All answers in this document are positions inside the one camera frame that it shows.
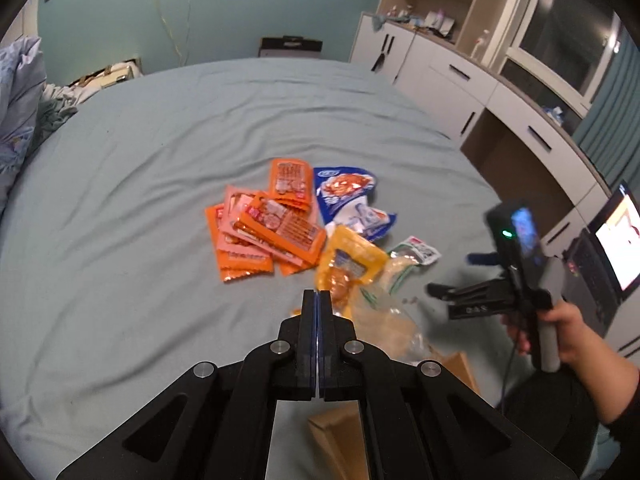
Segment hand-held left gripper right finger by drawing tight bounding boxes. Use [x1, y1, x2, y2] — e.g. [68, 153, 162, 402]
[318, 289, 576, 480]

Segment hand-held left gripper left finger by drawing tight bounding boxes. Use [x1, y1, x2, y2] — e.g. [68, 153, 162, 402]
[55, 289, 319, 480]

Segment yellow snack packet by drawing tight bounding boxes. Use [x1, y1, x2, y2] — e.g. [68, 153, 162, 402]
[314, 224, 390, 312]

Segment cardboard box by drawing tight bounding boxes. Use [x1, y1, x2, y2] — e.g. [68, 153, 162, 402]
[306, 349, 482, 480]

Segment small blue white snack packet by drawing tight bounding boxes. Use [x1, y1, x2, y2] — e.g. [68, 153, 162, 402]
[332, 200, 398, 242]

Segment long orange snack packet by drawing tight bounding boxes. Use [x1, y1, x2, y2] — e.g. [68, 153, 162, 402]
[234, 192, 327, 267]

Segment large blue snack packet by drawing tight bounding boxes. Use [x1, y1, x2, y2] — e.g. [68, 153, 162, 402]
[313, 166, 378, 224]

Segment person's right forearm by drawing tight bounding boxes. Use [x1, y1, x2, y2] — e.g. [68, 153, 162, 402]
[567, 337, 640, 461]

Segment person's right hand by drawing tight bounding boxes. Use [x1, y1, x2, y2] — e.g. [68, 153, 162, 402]
[502, 302, 600, 368]

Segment green white snack packet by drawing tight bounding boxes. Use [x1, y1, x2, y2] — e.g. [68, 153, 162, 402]
[387, 236, 442, 267]

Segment clear plastic bag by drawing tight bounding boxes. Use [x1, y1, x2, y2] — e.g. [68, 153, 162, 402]
[349, 255, 437, 367]

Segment laptop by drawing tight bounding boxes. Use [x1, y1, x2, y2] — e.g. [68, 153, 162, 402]
[566, 179, 640, 343]

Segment white desk with drawers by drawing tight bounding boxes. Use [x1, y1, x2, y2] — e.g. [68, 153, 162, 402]
[459, 77, 640, 356]

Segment teal curtain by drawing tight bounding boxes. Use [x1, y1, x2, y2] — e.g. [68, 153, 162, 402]
[572, 45, 640, 188]

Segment white cabinet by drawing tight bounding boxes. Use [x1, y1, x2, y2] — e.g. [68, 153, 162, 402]
[348, 10, 501, 143]

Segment window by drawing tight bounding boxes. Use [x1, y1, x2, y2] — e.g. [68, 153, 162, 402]
[502, 0, 623, 117]

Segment bed with teal sheet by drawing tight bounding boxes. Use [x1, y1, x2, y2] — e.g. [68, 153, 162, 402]
[0, 57, 506, 480]

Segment black box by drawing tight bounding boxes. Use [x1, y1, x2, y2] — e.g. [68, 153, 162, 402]
[259, 36, 324, 61]

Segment open cardboard boxes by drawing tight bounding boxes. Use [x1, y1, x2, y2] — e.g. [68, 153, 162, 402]
[69, 56, 144, 90]

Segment grey-green crumpled cloth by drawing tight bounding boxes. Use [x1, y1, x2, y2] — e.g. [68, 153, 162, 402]
[37, 82, 81, 142]

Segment blue floral duvet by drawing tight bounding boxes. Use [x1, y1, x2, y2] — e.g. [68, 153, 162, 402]
[0, 35, 48, 221]

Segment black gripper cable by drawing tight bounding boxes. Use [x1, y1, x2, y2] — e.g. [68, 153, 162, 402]
[497, 347, 518, 408]

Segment yellow cable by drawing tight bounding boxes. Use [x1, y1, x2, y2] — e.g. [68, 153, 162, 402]
[154, 0, 195, 67]

